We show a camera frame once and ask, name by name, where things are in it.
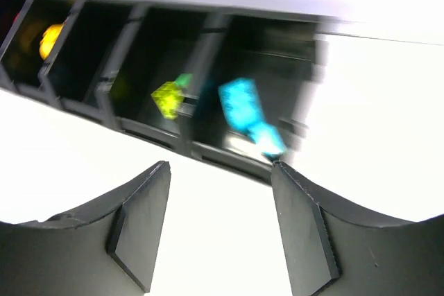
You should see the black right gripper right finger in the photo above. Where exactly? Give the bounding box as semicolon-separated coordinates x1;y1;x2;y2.
271;162;443;296

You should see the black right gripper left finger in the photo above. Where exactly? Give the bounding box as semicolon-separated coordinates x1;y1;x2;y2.
1;161;171;296

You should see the lilac and lime lego stack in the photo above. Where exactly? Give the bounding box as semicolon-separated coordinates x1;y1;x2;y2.
151;81;184;120

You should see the teal flower lego block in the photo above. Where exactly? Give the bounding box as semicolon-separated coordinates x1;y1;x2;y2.
219;78;264;132

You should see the orange butterfly lego block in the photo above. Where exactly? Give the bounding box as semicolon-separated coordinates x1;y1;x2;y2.
39;24;64;60

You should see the green small lego brick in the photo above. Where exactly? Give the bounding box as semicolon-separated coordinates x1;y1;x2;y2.
175;73;193;89

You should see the black divided bin row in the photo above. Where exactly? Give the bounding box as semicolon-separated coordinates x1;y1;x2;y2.
1;0;326;183

